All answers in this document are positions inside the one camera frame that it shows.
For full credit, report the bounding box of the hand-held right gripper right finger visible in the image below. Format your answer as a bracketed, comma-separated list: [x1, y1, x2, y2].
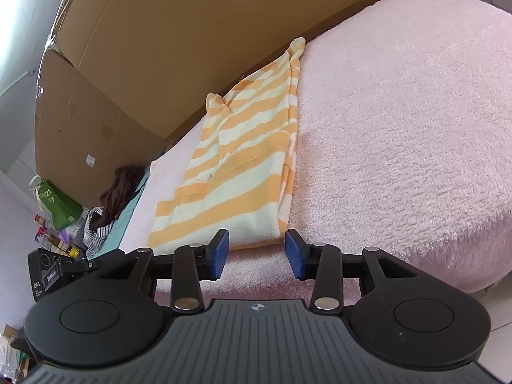
[285, 228, 419, 315]

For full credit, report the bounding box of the green paper bag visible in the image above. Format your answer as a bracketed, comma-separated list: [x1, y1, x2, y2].
[28, 175, 85, 229]

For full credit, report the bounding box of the orange white striped shirt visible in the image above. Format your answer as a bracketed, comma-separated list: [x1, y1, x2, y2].
[148, 37, 307, 251]

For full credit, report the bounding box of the pink terry towel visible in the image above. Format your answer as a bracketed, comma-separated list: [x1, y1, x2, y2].
[118, 0, 512, 305]

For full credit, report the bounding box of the large cardboard box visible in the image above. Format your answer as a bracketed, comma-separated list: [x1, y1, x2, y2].
[52, 0, 379, 145]

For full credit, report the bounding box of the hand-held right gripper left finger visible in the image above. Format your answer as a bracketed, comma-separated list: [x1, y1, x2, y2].
[100, 229, 230, 315]

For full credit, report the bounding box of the group of small bottles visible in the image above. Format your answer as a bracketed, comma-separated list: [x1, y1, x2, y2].
[34, 213, 87, 259]

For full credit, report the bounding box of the teal cloth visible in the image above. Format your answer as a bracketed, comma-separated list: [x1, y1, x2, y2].
[96, 164, 153, 255]

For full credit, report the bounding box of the taped cardboard box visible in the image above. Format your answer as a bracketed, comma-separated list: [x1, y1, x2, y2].
[34, 48, 169, 209]

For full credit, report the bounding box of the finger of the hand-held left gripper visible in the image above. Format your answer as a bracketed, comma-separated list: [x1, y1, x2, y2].
[60, 258, 106, 276]

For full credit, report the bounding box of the grey striped cloth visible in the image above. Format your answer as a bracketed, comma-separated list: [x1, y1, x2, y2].
[82, 206, 115, 259]

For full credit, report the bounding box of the dark brown cloth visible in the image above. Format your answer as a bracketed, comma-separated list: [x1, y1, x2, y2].
[99, 167, 147, 225]

